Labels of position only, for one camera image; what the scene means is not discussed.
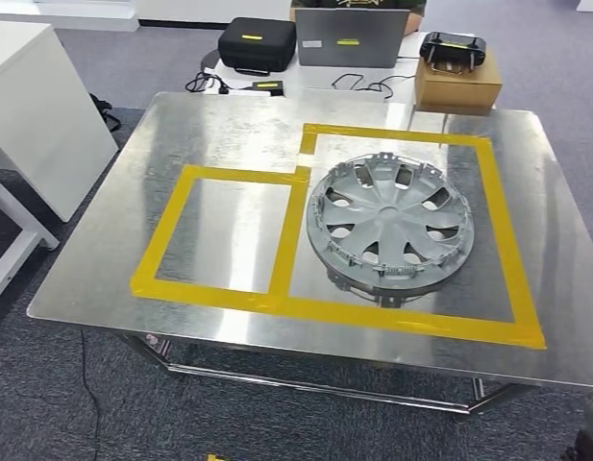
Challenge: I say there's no grey plastic hubcap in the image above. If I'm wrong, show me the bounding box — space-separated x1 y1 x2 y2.
306 151 476 311

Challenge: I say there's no black zip carry case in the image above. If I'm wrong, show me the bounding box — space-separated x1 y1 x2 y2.
217 16 298 76

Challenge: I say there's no black power cable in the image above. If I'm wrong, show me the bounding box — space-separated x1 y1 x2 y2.
184 71 231 97

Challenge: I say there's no small yellow tape rectangle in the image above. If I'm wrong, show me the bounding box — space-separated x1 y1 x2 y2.
130 163 312 303

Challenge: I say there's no black handheld controller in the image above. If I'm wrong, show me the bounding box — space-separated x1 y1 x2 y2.
418 32 488 76

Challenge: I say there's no white desk slanted panel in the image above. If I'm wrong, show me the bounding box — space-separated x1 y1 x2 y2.
0 20 120 224

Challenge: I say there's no grey laptop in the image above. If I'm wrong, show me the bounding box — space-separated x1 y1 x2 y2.
294 7 412 69

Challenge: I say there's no white low plinth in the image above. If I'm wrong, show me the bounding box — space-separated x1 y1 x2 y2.
0 0 140 33

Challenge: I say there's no large yellow tape rectangle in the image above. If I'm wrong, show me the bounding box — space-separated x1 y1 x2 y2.
276 122 547 352

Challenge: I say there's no brown cardboard box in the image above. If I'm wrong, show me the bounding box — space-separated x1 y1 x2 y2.
414 49 504 118

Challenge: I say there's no black power brick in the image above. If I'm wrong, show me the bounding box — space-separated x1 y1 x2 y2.
251 79 285 98

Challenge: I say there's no stainless steel workbench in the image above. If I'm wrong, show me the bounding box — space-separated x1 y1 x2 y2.
26 90 593 423

